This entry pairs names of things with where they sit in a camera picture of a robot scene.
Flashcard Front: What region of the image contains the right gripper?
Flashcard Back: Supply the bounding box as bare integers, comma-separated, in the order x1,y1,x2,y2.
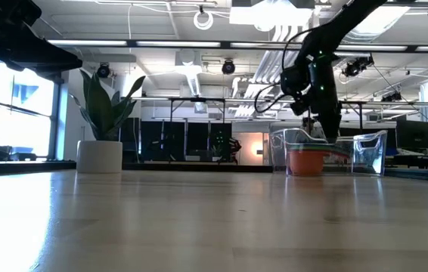
290,56,344,144

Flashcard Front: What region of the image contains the long ceiling light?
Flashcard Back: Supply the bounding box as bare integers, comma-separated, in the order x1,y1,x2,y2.
45,37,222,49
334,44,428,53

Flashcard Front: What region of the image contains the bright window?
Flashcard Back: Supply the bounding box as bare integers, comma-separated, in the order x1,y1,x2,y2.
0,62,57,158

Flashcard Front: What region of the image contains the dark computer monitor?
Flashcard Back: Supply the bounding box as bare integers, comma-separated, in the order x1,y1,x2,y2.
395,119,428,151

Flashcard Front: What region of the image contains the red measuring cup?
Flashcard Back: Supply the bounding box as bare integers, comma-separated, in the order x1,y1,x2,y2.
287,147,352,159

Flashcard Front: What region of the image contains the dark office partition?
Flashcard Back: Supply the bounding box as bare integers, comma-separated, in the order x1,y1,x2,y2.
119,117,234,162

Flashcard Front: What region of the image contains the white cable coil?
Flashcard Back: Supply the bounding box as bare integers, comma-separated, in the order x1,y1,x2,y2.
193,10,215,31

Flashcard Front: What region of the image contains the white ceiling panel light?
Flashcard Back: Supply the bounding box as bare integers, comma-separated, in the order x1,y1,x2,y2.
228,0,315,28

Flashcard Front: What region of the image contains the silver ceiling duct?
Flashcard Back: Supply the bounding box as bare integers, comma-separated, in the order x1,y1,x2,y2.
344,3,411,45

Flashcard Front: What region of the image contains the black ceiling dome camera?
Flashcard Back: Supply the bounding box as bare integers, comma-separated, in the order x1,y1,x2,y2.
96,63,111,79
221,59,236,76

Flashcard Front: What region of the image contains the green snake plant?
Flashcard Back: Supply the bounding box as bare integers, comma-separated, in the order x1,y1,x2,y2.
69,69,147,143

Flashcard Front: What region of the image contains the clear plastic basket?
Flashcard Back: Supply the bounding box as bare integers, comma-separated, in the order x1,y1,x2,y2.
268,127,389,178

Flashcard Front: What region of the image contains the black ceiling track light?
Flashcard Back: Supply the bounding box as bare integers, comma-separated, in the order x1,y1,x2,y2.
381,90,402,103
342,55,374,78

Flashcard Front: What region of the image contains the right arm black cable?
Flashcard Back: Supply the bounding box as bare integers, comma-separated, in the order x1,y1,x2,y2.
253,26,313,114

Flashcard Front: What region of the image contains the small background plant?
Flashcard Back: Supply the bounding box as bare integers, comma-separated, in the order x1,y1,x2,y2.
212,130,234,162

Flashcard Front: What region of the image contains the orange measuring cup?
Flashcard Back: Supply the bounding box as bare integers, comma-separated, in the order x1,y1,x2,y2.
287,150,327,177

